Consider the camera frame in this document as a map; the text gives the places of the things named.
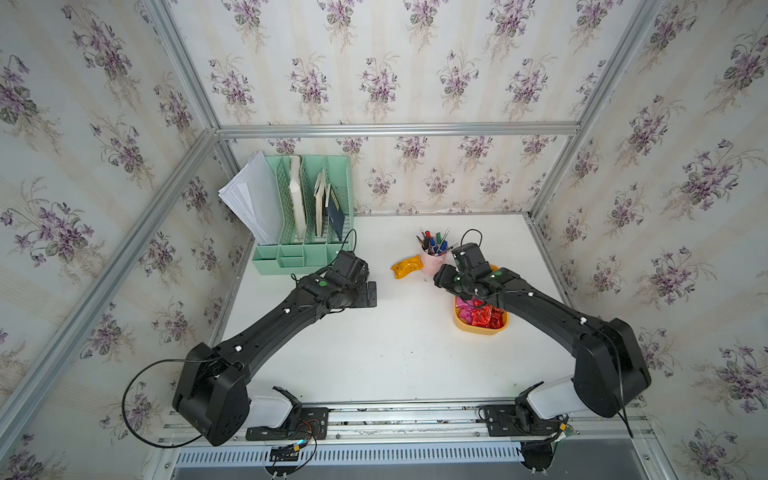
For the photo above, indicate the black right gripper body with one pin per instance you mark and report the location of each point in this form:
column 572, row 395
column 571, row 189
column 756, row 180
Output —
column 454, row 281

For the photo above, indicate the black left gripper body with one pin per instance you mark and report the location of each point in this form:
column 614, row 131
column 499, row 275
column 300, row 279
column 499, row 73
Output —
column 356, row 295

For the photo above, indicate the pink tea bag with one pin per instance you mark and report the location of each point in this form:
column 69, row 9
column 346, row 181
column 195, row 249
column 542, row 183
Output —
column 463, row 310

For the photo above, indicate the red tea bag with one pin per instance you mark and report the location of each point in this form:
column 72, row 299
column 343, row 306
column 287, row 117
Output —
column 488, row 317

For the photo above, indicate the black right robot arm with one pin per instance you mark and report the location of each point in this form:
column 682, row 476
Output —
column 610, row 370

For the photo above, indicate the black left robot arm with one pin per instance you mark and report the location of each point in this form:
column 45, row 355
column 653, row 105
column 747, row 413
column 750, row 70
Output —
column 212, row 395

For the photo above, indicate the yellow plastic storage box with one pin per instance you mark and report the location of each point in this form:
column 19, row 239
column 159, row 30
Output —
column 475, row 330

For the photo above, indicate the yellow tea bag by cup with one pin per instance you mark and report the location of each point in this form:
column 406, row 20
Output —
column 407, row 266

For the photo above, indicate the pink pen cup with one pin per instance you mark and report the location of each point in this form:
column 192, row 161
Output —
column 431, row 263

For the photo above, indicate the pens in cup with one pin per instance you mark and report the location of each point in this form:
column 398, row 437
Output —
column 434, row 243

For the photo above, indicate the dark blue book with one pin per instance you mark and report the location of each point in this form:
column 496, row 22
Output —
column 335, row 214

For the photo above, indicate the green desk file organizer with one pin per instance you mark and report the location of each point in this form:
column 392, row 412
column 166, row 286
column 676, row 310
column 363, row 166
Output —
column 290, row 255

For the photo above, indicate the tan worn-edge book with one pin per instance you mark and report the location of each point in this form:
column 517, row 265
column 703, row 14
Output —
column 319, row 197

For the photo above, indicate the white paper stack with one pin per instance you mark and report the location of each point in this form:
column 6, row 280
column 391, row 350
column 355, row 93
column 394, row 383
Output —
column 253, row 196

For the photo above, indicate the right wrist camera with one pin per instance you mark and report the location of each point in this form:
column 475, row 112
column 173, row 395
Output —
column 470, row 262

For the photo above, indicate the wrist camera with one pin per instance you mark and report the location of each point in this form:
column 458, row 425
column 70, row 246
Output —
column 348, row 269
column 470, row 262

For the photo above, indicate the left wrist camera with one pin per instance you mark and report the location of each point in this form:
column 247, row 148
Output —
column 348, row 269

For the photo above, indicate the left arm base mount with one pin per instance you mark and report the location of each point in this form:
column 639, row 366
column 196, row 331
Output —
column 279, row 415

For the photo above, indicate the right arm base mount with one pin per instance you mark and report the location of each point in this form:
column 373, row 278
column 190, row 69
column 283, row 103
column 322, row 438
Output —
column 520, row 420

